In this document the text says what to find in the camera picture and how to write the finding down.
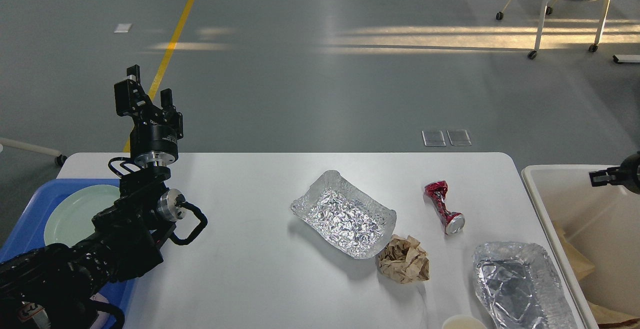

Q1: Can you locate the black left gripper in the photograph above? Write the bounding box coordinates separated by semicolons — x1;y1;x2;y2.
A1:
114;65;184;167

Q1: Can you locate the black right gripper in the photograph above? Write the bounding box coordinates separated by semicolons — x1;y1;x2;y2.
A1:
589;151;640;195

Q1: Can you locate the brown paper bag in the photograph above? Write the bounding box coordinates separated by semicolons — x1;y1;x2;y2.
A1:
551;220;595;282

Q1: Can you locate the foil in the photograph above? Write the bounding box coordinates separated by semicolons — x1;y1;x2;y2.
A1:
472;241;578;329

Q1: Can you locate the light green plate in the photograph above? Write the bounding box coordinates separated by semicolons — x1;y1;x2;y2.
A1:
43;184;120;247

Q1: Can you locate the crushed red soda can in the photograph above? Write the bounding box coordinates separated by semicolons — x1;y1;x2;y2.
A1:
423;180;466;235

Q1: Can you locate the white cup bottom edge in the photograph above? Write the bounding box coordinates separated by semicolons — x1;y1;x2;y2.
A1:
441;314;487;329

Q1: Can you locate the pink mug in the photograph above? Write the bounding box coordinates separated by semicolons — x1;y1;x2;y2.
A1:
90;293;111;329

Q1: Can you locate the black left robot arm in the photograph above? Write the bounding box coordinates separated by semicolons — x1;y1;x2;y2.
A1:
0;65;208;329

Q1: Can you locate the white plastic bin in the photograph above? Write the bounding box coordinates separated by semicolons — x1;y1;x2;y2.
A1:
521;164;640;329

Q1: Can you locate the white paper on floor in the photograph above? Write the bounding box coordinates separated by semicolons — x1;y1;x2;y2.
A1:
113;23;133;34

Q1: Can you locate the white leg with caster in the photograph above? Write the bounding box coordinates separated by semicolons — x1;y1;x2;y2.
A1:
0;137;67;167

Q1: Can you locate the white bar on floor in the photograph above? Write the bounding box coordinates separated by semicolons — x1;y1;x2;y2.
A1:
612;54;640;64

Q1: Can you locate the brown paper in bin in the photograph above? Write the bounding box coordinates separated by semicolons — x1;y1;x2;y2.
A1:
587;301;640;329

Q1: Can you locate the crumpled brown paper ball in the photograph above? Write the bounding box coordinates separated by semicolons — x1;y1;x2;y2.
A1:
375;234;430;284

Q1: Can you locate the aluminium foil tray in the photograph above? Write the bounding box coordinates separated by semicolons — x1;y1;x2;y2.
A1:
290;170;397;260

